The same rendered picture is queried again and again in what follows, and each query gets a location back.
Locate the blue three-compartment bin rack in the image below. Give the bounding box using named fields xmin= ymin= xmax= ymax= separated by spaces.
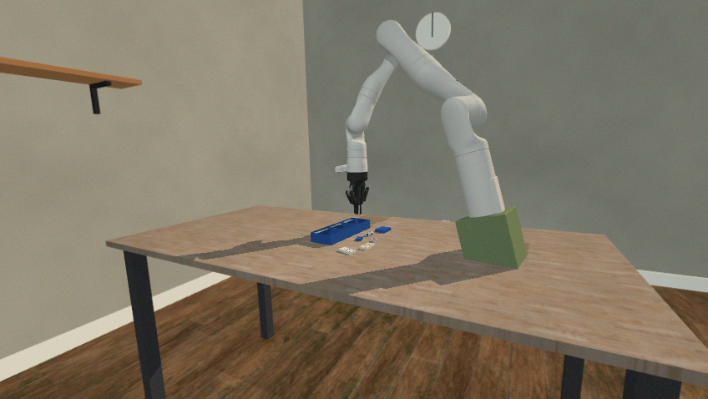
xmin=311 ymin=218 xmax=370 ymax=245

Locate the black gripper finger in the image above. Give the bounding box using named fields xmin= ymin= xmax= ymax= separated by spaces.
xmin=346 ymin=185 xmax=362 ymax=215
xmin=359 ymin=185 xmax=369 ymax=215

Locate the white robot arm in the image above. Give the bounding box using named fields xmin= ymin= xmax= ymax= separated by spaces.
xmin=335 ymin=20 xmax=505 ymax=218

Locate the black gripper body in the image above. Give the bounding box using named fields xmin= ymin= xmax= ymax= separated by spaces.
xmin=347 ymin=172 xmax=367 ymax=196

